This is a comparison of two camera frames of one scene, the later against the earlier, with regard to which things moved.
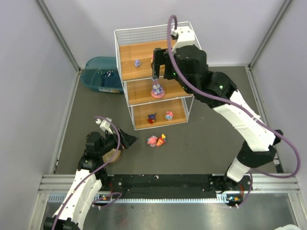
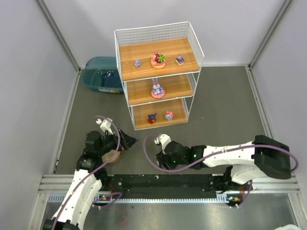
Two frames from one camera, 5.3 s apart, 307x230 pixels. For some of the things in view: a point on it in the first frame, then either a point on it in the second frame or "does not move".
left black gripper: (120, 138) does not move
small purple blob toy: (137, 63) does not move
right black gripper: (159, 56) to (160, 160)
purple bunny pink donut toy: (158, 91) does not move
